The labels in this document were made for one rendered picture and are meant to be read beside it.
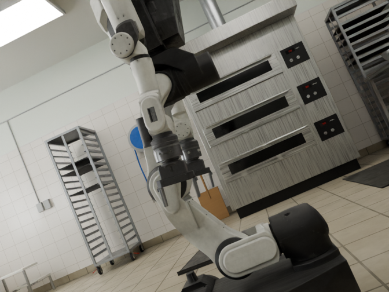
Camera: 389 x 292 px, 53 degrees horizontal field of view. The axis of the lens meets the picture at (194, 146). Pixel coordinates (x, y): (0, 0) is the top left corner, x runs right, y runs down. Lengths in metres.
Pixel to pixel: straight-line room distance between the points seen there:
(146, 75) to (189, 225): 0.53
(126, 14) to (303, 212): 0.87
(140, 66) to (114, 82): 4.61
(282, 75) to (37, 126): 3.65
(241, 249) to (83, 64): 5.03
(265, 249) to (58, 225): 5.02
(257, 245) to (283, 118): 3.20
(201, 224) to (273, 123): 3.13
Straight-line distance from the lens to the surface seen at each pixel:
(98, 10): 1.49
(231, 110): 4.45
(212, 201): 5.21
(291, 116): 4.46
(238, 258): 1.36
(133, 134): 5.53
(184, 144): 1.62
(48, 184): 6.18
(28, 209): 6.36
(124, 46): 1.25
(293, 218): 1.39
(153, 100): 1.20
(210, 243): 1.41
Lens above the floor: 0.57
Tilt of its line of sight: 5 degrees up
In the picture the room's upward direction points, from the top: 24 degrees counter-clockwise
